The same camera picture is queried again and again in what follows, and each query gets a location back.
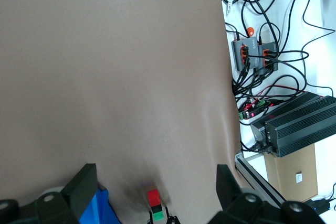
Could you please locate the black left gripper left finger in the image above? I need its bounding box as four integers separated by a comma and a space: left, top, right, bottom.
0, 163, 98, 224

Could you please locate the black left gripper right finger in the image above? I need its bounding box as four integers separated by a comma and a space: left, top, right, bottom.
207, 164, 325, 224

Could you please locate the red cube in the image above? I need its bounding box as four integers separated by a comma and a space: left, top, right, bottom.
147, 189, 161, 207

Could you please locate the blue plastic storage bin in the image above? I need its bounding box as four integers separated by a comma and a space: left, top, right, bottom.
78, 180, 122, 224

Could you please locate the cardboard box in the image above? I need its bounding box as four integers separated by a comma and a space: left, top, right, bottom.
264, 144, 319, 204

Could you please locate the small black device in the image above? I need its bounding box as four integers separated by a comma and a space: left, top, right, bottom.
304, 198, 332, 213

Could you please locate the small red circuit board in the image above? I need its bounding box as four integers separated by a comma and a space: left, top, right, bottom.
238, 98, 280, 120

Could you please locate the black finned power supply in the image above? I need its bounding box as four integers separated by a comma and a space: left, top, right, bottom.
265, 95, 336, 158
250, 91, 323, 143

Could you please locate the brown table mat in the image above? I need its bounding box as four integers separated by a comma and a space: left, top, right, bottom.
0, 0, 244, 224

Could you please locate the grey orange USB hub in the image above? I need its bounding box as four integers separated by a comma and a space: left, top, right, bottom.
232, 37, 260, 72
256, 41, 279, 76

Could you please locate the red wire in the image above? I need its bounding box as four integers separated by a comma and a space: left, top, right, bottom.
256, 85, 299, 99

